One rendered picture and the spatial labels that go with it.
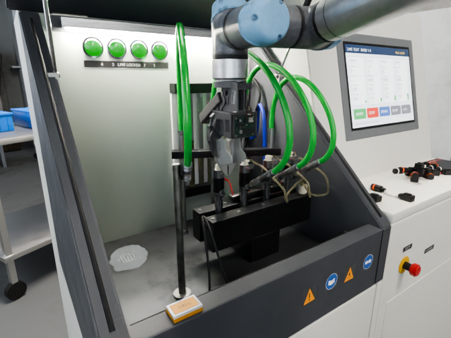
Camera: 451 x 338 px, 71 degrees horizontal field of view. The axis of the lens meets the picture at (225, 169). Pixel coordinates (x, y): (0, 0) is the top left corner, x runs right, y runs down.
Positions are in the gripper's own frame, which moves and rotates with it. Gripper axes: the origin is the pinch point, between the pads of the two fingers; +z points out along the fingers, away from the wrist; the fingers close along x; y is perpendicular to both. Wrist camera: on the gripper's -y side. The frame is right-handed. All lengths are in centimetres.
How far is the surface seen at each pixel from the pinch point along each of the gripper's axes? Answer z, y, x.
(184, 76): -20.8, 9.7, -14.7
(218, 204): 9.6, -2.4, -0.6
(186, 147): -9.0, 11.1, -15.5
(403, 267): 30, 23, 44
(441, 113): 2, -39, 205
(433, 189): 12, 20, 63
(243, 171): 2.2, -2.1, 6.9
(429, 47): -42, -56, 210
